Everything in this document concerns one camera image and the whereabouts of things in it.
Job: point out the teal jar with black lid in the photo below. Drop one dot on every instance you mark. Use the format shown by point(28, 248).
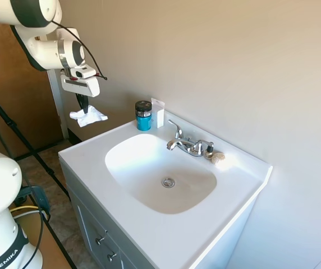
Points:
point(143, 122)

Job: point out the metal cabinet knob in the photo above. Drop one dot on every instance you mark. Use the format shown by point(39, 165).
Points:
point(111, 255)
point(101, 240)

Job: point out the black tripod stand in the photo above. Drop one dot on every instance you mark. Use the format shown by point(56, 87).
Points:
point(9, 123)

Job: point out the dark metal clamp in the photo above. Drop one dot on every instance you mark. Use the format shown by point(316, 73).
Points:
point(41, 197)

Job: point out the white vanity sink top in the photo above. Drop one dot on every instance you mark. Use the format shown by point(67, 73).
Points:
point(155, 235)

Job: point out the chrome sink drain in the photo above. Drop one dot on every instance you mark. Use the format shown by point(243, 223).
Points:
point(168, 182)

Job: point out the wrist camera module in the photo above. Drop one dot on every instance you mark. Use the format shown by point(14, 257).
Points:
point(83, 73)

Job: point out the white tissue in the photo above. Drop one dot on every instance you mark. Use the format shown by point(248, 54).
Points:
point(91, 117)

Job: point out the white door frame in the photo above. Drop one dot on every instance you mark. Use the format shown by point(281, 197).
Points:
point(56, 112)

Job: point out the beige seashell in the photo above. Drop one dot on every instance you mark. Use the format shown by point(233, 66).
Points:
point(218, 158)

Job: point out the small white package box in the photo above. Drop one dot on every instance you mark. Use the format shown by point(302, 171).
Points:
point(158, 115)

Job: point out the grey vanity cabinet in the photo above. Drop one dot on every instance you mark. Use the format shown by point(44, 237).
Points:
point(87, 224)

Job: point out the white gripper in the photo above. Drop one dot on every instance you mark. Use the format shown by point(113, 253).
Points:
point(82, 85)

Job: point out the brown wooden door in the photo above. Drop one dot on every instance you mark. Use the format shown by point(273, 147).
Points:
point(23, 112)

